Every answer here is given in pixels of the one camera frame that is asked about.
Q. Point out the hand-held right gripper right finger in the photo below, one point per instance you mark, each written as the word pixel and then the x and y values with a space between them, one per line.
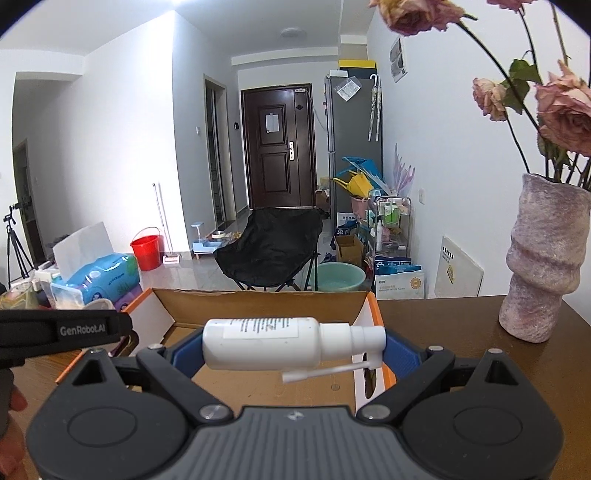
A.
pixel 401 355

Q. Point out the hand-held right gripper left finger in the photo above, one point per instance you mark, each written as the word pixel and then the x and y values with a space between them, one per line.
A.
pixel 184 351

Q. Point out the white spray bottle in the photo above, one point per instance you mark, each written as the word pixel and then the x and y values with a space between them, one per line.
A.
pixel 258 344

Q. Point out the orange-rimmed cardboard box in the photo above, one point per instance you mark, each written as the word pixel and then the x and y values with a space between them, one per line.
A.
pixel 258 307

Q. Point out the person's left hand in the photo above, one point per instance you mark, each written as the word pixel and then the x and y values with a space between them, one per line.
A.
pixel 17 399

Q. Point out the clear plastic storage container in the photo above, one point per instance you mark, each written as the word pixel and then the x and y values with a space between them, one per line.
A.
pixel 46 281

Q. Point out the blue tissue pack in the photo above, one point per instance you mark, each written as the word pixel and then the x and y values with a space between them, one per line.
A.
pixel 101 277

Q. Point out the white and blue bag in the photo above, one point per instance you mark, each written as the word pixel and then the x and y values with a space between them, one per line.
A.
pixel 399 281

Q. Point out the white flat board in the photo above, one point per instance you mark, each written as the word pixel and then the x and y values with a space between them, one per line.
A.
pixel 457 272

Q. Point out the green plastic basin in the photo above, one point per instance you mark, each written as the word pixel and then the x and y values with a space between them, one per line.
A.
pixel 339 277

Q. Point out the blue and white pet feeder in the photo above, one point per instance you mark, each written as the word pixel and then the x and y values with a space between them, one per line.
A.
pixel 205 247

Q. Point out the red plastic bucket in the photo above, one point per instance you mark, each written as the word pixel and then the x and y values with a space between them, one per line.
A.
pixel 147 251

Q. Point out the small open cardboard box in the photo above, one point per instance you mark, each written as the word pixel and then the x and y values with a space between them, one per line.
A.
pixel 348 249

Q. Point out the white mop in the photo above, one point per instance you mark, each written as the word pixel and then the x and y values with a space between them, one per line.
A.
pixel 161 217

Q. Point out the black folding chair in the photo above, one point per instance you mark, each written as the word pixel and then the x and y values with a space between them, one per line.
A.
pixel 272 244

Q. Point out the pink plastic bucket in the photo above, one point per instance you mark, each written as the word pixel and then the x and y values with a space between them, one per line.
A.
pixel 359 205

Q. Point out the pink textured vase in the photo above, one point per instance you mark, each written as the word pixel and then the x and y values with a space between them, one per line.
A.
pixel 540 258

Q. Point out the yellow watering can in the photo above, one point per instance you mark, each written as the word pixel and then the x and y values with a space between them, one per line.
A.
pixel 358 184

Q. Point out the brown cardboard carton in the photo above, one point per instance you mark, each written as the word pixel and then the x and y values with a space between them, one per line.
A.
pixel 323 196

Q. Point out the purple hangers bundle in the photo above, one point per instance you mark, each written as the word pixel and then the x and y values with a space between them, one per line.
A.
pixel 404 173

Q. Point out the blue plastic dustpan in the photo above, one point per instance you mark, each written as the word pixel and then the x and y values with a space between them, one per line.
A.
pixel 364 164

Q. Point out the grey interior door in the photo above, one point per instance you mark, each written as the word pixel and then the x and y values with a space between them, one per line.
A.
pixel 214 152

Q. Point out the dark brown entrance door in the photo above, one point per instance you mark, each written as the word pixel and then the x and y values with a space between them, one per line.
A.
pixel 277 161

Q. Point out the grey refrigerator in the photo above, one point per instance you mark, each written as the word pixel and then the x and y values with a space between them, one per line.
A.
pixel 351 129

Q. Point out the white folded umbrella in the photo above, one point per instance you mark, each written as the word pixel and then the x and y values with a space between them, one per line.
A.
pixel 371 110
pixel 378 110

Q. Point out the clear plastic bag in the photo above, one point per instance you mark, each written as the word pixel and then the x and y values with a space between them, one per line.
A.
pixel 348 87

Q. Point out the yellow box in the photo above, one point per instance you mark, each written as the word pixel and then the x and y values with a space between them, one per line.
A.
pixel 355 64

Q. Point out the round ceiling lamp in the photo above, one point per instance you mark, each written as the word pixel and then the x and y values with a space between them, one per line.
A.
pixel 291 32

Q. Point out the black camera tripod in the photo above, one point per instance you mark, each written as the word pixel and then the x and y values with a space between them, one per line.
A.
pixel 16 249

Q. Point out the white wall socket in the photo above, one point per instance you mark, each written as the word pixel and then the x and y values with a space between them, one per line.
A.
pixel 422 196

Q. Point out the white wall panel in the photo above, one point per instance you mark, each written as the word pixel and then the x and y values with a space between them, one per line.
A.
pixel 398 60

